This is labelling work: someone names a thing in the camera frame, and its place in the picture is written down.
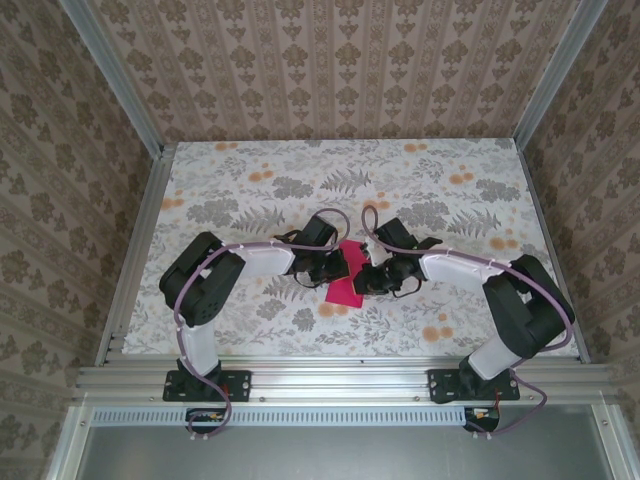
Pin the grey metal panel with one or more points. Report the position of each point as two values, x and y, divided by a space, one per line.
350 455

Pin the aluminium lower frame bar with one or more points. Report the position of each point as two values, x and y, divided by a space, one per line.
65 450
612 450

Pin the aluminium frame post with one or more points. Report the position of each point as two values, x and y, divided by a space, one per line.
556 75
119 75

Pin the wide aluminium base rail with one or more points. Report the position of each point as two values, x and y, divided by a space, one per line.
340 382

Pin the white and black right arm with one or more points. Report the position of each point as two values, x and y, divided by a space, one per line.
525 310

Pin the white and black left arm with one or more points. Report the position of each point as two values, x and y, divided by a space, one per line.
200 285

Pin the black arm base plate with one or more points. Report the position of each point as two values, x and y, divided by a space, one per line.
240 387
440 387

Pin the aluminium side rail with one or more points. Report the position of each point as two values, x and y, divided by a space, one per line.
540 210
136 250

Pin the black connector box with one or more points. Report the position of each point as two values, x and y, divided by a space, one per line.
200 417
482 420

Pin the floral printed table cover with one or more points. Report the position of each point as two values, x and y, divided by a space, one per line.
300 165

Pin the pink cloth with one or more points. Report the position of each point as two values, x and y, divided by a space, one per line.
345 295

